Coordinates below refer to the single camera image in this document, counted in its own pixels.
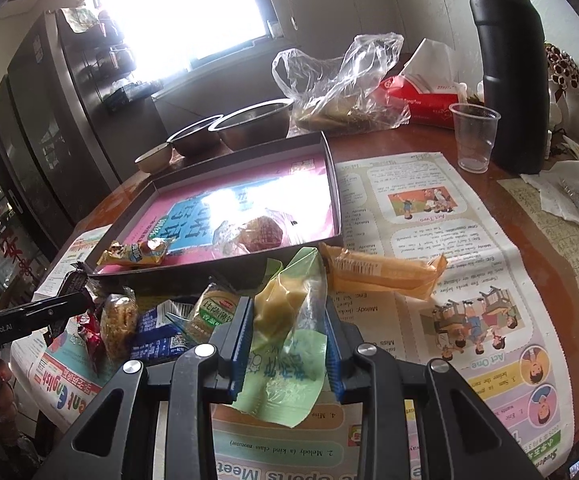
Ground pink round pastry in wrapper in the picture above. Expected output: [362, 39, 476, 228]
[212, 214, 284, 257]

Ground black thermos flask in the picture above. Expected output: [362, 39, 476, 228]
[469, 0, 550, 174]

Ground red tissue box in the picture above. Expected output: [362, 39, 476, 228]
[376, 38, 468, 129]

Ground small steel bowl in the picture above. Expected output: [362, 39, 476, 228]
[167, 115, 222, 157]

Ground small white ceramic bowl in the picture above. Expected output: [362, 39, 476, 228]
[134, 142, 172, 174]

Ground crumpled white paper napkin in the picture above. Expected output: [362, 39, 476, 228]
[521, 160, 579, 226]

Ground clear plastic bag with food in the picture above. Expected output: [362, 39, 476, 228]
[271, 32, 411, 136]

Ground red snack packet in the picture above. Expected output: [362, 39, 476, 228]
[76, 310, 106, 374]

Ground clear crispy rice cake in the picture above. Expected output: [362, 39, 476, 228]
[100, 287, 139, 363]

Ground student newspaper sheet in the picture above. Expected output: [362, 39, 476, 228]
[13, 149, 574, 479]

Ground window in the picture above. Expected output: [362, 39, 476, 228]
[92, 0, 283, 80]

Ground dark refrigerator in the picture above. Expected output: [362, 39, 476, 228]
[0, 10, 124, 259]

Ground green round cracker packet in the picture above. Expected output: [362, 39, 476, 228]
[183, 283, 240, 344]

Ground green mung bean cake packet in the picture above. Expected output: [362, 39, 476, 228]
[233, 247, 327, 428]

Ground orange long wafer packet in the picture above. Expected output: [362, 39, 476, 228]
[319, 243, 448, 300]

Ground grey shallow cardboard box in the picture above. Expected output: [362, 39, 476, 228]
[84, 133, 343, 295]

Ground blue cookie packet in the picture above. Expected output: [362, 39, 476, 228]
[130, 299, 195, 363]

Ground clear plastic cup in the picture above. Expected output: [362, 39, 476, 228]
[449, 103, 501, 174]

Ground spotted decorative flowers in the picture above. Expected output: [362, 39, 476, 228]
[544, 42, 579, 103]

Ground large steel bowl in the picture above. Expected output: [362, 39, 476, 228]
[208, 98, 293, 151]

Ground yellow cartoon snack packet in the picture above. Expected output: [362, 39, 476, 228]
[96, 237, 172, 268]

